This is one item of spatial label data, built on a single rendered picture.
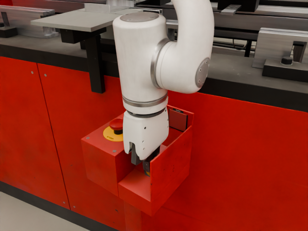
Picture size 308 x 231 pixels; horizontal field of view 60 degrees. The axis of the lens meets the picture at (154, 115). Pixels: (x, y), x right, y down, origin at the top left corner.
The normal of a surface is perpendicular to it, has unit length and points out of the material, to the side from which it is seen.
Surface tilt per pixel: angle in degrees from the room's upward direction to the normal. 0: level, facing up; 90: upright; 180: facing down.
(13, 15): 90
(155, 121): 90
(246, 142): 90
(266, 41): 90
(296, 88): 0
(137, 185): 0
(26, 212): 0
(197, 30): 78
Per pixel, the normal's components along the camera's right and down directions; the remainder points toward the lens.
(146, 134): 0.72, 0.36
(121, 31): -0.61, 0.47
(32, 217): 0.00, -0.86
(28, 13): -0.41, 0.46
